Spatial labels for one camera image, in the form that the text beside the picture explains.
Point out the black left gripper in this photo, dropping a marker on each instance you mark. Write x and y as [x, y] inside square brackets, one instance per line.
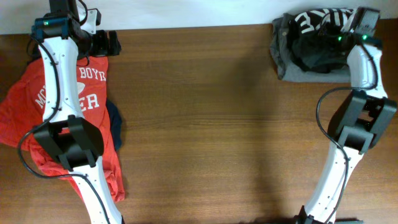
[104, 48]

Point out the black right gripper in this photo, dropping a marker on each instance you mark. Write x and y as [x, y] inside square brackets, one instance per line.
[329, 39]

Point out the dark green t-shirt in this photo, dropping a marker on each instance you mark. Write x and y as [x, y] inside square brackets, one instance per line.
[304, 40]

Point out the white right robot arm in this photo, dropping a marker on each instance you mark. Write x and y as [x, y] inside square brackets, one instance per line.
[355, 127]

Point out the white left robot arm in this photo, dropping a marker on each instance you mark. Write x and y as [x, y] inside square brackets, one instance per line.
[67, 137]

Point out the grey folded garment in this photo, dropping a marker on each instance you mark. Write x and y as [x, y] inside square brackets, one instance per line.
[289, 71]

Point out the navy blue garment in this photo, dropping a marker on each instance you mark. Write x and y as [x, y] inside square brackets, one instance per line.
[115, 124]

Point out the red soccer t-shirt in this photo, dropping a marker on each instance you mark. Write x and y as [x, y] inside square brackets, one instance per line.
[24, 105]

